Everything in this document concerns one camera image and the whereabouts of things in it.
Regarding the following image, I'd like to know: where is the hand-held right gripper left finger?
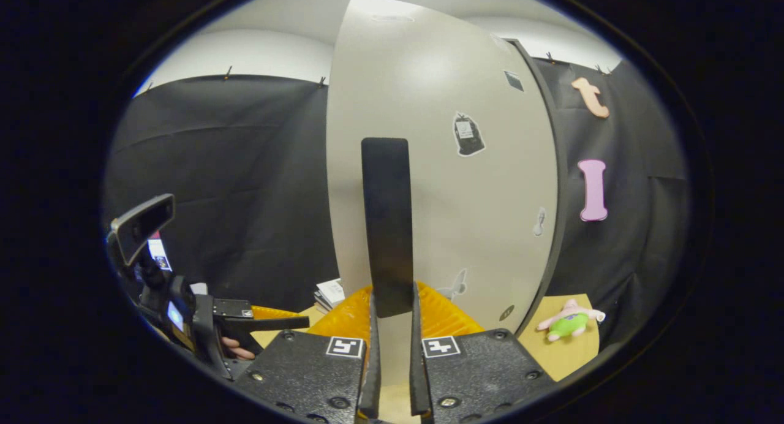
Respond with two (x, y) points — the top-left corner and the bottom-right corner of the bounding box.
(236, 285), (382, 422)

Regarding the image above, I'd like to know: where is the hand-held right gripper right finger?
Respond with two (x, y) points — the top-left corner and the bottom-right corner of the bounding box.
(409, 281), (556, 422)

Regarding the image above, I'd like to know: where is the black cabinet door handle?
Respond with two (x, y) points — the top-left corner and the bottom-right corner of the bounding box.
(361, 137), (415, 319)

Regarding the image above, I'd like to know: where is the grey cabinet door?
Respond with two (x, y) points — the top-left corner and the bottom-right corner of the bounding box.
(326, 0), (559, 387)

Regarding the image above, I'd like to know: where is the computer monitor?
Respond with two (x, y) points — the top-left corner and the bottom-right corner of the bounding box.
(147, 231), (173, 271)

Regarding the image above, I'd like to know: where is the white book with picture cover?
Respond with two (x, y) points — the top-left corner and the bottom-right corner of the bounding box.
(315, 279), (345, 307)

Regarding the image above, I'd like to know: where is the pink and green plush toy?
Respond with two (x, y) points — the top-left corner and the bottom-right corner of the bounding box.
(537, 299), (606, 343)

